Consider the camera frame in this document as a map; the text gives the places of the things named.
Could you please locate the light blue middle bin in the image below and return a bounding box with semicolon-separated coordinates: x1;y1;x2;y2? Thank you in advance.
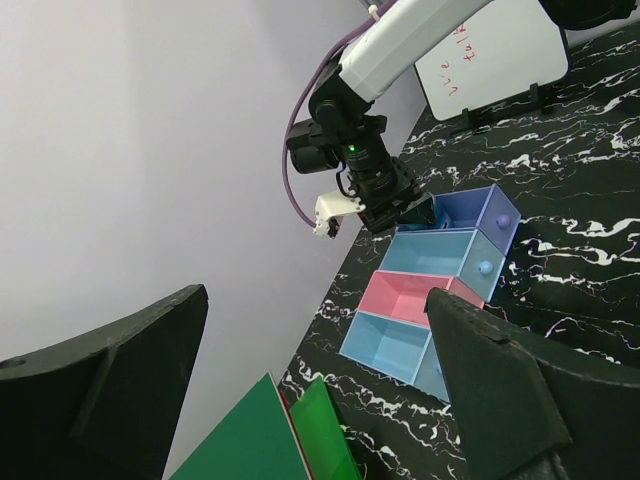
379;229;506;302

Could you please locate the pink bin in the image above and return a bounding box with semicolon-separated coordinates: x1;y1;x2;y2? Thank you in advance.
358;270;485;327

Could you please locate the green ring binder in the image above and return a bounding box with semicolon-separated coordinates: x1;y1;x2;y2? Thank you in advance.
172;372;311;480

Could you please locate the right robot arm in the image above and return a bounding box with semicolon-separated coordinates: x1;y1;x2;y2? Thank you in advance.
282;1;637;237

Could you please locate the light blue bin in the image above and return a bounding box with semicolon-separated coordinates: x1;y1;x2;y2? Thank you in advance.
379;229;506;302
339;311;449;402

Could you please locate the white whiteboard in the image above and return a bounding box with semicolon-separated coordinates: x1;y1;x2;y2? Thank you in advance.
415;13;570;128

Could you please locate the light blue left bin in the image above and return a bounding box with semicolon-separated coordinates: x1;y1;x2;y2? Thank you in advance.
339;311;449;402

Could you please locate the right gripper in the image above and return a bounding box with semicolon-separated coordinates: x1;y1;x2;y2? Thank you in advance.
359;188;437;233

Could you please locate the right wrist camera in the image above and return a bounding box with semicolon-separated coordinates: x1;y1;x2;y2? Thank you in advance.
313;190;365;238

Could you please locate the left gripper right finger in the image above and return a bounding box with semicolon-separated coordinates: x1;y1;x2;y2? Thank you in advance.
425;288;639;479

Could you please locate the purple bin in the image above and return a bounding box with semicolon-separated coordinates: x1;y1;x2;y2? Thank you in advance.
397;184;522;256

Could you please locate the green transparent folder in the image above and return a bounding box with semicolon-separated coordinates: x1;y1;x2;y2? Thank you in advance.
289;378;362;480

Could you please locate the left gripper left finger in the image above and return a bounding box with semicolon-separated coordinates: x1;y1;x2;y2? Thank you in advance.
1;284;208;479

